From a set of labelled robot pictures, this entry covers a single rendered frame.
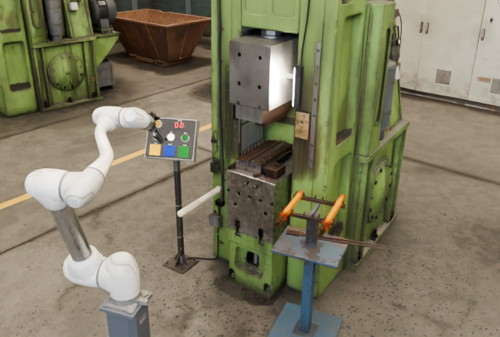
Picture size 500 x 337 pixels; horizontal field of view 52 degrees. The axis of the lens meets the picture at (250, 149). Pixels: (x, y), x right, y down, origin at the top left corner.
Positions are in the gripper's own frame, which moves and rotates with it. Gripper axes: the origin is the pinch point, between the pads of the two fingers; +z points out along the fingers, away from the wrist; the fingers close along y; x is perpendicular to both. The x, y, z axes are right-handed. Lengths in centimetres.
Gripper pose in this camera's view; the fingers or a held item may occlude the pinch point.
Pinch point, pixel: (161, 129)
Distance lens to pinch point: 298.2
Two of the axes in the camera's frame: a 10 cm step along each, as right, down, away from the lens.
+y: -3.8, -9.0, 2.1
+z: 2.2, 1.4, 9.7
